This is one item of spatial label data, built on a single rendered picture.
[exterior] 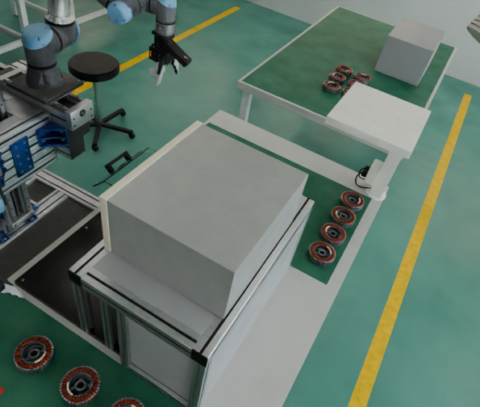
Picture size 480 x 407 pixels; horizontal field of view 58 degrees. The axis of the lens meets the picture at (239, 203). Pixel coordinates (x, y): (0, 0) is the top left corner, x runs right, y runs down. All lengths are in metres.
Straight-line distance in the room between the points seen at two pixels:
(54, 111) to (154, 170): 0.95
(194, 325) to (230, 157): 0.48
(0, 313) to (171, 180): 0.78
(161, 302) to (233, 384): 0.44
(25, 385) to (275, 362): 0.76
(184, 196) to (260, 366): 0.67
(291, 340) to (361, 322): 1.12
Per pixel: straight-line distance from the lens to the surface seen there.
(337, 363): 2.48
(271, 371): 1.52
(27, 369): 1.49
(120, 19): 1.68
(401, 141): 1.78
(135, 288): 1.19
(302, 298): 1.69
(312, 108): 2.71
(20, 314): 1.63
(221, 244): 1.03
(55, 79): 2.06
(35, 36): 1.98
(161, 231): 1.04
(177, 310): 1.15
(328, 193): 2.12
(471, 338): 2.96
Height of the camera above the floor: 2.10
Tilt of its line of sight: 44 degrees down
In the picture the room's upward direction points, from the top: 12 degrees clockwise
